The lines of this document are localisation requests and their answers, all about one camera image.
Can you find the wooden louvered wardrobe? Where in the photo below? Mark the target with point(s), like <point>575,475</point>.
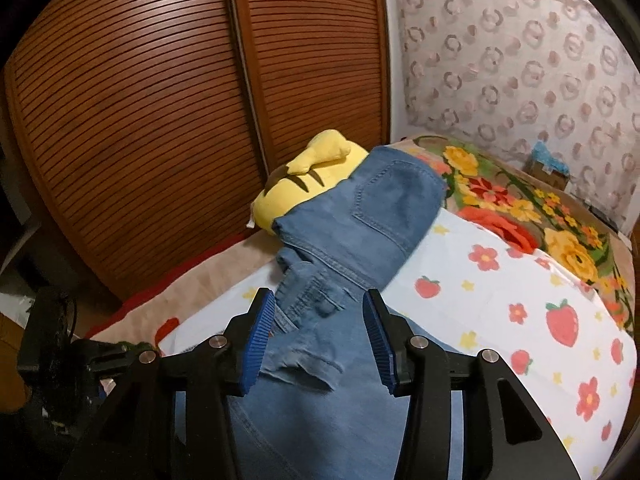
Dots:
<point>150,110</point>

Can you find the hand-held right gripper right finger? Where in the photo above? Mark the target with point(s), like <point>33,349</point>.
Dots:
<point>380,345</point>

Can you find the floral fleece blanket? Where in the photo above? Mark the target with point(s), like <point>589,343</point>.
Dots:
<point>525,210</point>

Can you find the yellow plush toy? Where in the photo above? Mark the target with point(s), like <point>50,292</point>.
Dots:
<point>300,180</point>

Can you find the blue denim pants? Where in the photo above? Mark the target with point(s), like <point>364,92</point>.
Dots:
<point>365,210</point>

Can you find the beige red-edged blanket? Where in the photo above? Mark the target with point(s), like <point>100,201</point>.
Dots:
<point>210,280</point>

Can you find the sheer circle-patterned curtain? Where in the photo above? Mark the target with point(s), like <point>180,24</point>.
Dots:
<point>525,60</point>

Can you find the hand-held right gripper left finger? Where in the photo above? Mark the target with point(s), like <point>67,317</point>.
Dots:
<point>257,345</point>

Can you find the strawberry print bed sheet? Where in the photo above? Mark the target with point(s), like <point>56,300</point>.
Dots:
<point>500,320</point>

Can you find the cardboard box with blue cloth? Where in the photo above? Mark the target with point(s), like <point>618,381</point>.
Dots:
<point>547,167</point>

